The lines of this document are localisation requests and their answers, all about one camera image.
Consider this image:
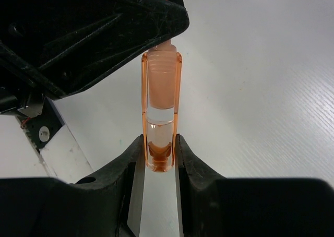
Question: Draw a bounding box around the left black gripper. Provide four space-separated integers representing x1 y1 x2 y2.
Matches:
1 0 189 99

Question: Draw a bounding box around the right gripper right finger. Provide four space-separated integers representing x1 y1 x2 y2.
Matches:
175 135 333 236

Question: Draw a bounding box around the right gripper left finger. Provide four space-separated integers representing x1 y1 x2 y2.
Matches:
1 136 145 236

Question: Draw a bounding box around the orange highlighter marker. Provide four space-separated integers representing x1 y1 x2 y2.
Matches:
141 40 182 173

